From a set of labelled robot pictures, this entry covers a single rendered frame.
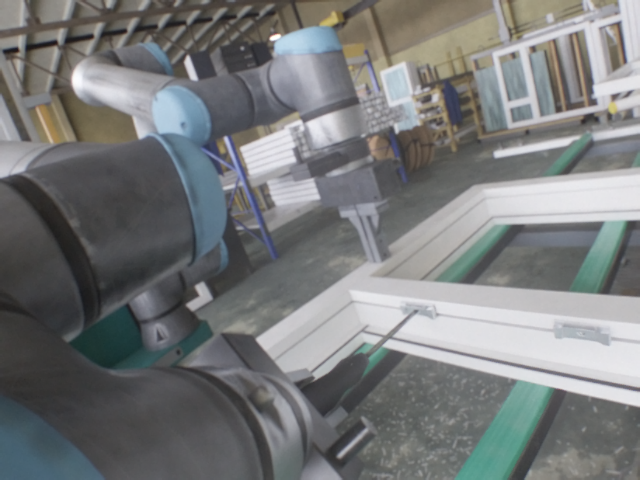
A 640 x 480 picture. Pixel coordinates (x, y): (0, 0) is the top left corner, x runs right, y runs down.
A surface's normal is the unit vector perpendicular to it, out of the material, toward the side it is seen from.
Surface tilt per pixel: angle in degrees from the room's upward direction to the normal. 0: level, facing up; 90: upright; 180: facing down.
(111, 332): 90
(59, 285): 106
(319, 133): 90
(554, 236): 90
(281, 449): 95
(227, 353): 57
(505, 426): 0
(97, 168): 44
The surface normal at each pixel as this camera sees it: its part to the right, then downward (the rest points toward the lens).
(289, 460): 0.97, -0.20
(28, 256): 0.80, -0.22
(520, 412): -0.33, -0.91
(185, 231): 0.90, 0.25
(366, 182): -0.69, 0.42
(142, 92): -0.58, -0.12
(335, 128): -0.01, 0.29
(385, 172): 0.65, 0.00
